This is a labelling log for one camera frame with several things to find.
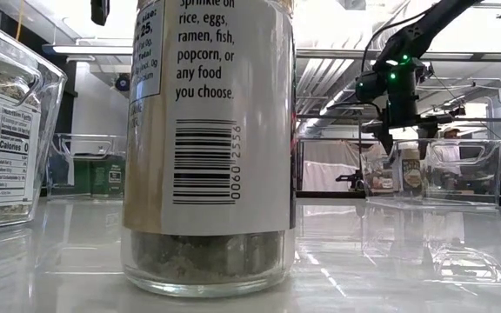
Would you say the clear plastic bin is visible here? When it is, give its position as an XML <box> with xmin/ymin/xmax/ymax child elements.
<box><xmin>45</xmin><ymin>132</ymin><xmax>128</xmax><ymax>202</ymax></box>
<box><xmin>0</xmin><ymin>12</ymin><xmax>68</xmax><ymax>231</ymax></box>
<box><xmin>360</xmin><ymin>137</ymin><xmax>501</xmax><ymax>208</ymax></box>

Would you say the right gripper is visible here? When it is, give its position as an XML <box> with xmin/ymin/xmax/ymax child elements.
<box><xmin>354</xmin><ymin>54</ymin><xmax>456</xmax><ymax>160</ymax></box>

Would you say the black round wall camera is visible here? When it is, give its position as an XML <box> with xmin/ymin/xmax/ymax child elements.
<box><xmin>114</xmin><ymin>73</ymin><xmax>131</xmax><ymax>92</ymax></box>

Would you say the yellow cable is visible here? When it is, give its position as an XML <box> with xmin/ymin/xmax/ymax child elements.
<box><xmin>14</xmin><ymin>0</ymin><xmax>26</xmax><ymax>41</ymax></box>

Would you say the white cloth partition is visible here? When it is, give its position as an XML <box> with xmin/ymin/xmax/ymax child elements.
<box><xmin>302</xmin><ymin>139</ymin><xmax>364</xmax><ymax>192</ymax></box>

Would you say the bagel seasoning glass jar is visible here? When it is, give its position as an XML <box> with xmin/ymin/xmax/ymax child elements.
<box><xmin>0</xmin><ymin>32</ymin><xmax>43</xmax><ymax>218</ymax></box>

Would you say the person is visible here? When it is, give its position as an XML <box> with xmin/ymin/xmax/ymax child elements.
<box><xmin>431</xmin><ymin>126</ymin><xmax>467</xmax><ymax>179</ymax></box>

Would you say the dark rectangular spice tin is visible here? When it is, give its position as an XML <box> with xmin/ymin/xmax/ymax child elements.
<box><xmin>107</xmin><ymin>156</ymin><xmax>126</xmax><ymax>196</ymax></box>
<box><xmin>72</xmin><ymin>158</ymin><xmax>93</xmax><ymax>195</ymax></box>
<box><xmin>91</xmin><ymin>160</ymin><xmax>109</xmax><ymax>196</ymax></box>

